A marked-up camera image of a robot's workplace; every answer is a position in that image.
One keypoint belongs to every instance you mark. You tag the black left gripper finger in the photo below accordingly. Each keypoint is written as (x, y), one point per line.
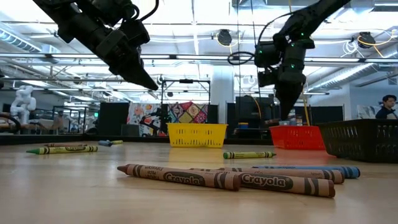
(140, 76)

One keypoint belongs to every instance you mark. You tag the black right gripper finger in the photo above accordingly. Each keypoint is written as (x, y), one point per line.
(289, 96)

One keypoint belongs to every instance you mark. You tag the blue Crayola crayon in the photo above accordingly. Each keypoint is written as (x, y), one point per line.
(105, 143)
(348, 171)

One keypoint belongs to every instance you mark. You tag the brown Crayola crayon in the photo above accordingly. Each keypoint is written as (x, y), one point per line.
(280, 183)
(311, 175)
(186, 179)
(56, 144)

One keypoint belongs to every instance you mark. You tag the green Crayola crayon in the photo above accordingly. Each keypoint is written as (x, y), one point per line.
(68, 149)
(248, 155)
(117, 142)

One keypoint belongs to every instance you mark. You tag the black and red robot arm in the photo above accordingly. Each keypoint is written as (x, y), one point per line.
(152, 119)

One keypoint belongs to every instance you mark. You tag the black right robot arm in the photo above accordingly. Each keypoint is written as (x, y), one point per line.
(311, 18)

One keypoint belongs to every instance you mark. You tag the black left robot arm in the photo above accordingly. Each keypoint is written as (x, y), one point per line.
(62, 15)

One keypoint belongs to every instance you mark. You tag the white stacked containers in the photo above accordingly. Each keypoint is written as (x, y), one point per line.
(298, 119)

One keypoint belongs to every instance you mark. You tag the floral patterned cloth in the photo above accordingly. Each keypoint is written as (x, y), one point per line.
(136, 115)

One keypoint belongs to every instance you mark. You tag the long ceiling light strip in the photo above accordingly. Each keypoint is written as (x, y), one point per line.
(77, 56)

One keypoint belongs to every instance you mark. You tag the black partition panel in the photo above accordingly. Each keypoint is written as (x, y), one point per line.
(113, 118)
(326, 115)

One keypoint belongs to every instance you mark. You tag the red plastic basket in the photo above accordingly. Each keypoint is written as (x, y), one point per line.
(295, 138)

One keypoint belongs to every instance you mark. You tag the black cabinet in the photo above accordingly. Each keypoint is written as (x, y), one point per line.
(245, 109)

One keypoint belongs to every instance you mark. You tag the small blue box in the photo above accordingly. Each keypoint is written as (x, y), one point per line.
(243, 125)

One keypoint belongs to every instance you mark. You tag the black speaker box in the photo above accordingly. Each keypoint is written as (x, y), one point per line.
(129, 130)

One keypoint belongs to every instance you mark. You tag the colourful patchwork quilt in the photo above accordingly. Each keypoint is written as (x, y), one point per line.
(189, 113)

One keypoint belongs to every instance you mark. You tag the black plastic basket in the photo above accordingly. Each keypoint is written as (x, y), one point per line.
(357, 140)

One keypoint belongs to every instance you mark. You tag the yellow plastic basket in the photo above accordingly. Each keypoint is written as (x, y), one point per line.
(196, 135)

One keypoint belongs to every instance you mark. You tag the person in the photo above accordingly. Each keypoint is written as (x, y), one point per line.
(387, 112)
(59, 121)

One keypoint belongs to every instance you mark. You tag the white humanoid robot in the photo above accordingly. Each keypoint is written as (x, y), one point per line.
(23, 102)

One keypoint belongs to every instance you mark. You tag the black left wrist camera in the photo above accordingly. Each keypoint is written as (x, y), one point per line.
(135, 32)

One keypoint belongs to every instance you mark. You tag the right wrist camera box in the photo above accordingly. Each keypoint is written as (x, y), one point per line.
(267, 77)

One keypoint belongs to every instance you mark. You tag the black camera rig frame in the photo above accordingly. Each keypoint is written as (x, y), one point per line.
(186, 81)

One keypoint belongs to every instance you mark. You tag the black aluminium table frame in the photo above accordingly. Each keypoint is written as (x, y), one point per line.
(140, 139)

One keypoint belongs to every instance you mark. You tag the white wall poster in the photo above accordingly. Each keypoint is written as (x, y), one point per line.
(367, 112)

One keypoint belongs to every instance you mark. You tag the ribbed ceiling air duct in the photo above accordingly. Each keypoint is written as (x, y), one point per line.
(15, 39)

